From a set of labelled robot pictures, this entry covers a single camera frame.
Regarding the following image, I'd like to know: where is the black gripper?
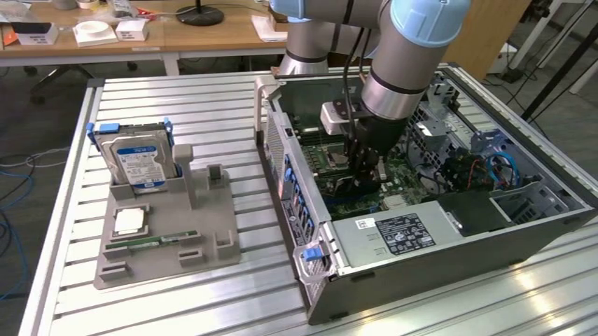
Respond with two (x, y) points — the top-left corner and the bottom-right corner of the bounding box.
(347, 117), (408, 194)

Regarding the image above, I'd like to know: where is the black graphics card metal bracket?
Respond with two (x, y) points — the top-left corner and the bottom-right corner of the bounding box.
(328, 174), (381, 199)

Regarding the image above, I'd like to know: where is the CPU socket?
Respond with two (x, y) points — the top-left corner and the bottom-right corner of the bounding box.
(325, 145), (351, 167)

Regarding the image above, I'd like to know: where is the metal disk bay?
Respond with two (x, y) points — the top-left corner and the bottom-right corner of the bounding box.
(404, 100), (475, 183)
(488, 176), (574, 227)

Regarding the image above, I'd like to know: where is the green motherboard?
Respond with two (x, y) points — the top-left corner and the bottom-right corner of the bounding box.
(292, 115), (437, 222)

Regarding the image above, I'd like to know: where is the black plastic shroud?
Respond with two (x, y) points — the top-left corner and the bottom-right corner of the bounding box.
(427, 190), (512, 237)

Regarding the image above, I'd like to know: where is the grey power supply unit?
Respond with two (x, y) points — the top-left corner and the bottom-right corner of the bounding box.
(329, 201), (464, 269)

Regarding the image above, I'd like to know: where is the white floor box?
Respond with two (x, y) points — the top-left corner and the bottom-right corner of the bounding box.
(487, 43), (519, 76)

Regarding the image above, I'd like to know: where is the white paper stack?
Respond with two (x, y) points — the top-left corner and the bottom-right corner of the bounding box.
(250, 14), (288, 43)

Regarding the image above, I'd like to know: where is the wooden cabinet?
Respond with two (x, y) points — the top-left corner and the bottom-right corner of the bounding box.
(409, 0), (533, 76)

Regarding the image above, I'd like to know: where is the dark grey PC case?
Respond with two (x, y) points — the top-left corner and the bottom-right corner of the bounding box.
(253, 62), (598, 325)

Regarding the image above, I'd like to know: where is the black stand pole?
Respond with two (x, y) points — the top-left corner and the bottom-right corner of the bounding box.
(520, 0), (598, 123)

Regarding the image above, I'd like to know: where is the grey parts rack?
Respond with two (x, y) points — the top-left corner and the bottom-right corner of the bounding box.
(94, 143), (241, 291)

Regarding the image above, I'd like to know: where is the black lamp base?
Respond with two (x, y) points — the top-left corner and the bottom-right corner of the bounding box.
(176, 0), (225, 26)

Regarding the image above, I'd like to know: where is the hard disk blue caddy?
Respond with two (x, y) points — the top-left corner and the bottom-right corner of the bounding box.
(85, 118), (181, 194)

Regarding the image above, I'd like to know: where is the green RAM stick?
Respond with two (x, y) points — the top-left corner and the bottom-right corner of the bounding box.
(105, 230), (200, 250)

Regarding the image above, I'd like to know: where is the silver CPU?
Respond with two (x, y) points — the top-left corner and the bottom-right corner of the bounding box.
(113, 209), (146, 236)

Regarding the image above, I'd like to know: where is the small white box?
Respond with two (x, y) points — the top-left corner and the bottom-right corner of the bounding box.
(114, 19), (149, 41)

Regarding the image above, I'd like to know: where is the white round holder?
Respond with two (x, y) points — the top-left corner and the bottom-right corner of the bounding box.
(73, 20), (120, 48)

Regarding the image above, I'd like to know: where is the black office chair base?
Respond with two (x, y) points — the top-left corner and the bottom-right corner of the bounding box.
(22, 62), (97, 105)

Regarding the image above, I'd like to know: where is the wooden desk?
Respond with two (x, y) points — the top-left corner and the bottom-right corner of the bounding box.
(0, 0), (419, 76)

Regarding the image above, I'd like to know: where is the white box black lid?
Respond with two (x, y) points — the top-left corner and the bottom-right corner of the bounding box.
(9, 21), (60, 46)

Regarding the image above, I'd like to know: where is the orange box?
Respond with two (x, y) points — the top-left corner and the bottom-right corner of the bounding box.
(0, 24), (20, 50)

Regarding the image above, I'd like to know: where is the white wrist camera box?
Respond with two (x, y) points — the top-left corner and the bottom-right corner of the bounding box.
(319, 101), (361, 136)

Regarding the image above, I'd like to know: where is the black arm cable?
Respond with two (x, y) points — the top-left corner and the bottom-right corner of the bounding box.
(339, 0), (372, 148)

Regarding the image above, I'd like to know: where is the red wire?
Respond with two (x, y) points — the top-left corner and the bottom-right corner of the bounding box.
(468, 159), (489, 192)

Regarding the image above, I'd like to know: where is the blue data wire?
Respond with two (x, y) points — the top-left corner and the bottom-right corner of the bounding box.
(484, 150), (521, 192)

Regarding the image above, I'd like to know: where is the white table frame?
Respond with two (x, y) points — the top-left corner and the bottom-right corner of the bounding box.
(505, 0), (598, 95)

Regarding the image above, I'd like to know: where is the white floor cable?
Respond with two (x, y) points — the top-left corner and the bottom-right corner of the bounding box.
(0, 148), (70, 169)

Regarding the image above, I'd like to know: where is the blue floor cable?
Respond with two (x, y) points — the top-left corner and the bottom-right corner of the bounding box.
(0, 167), (36, 302)

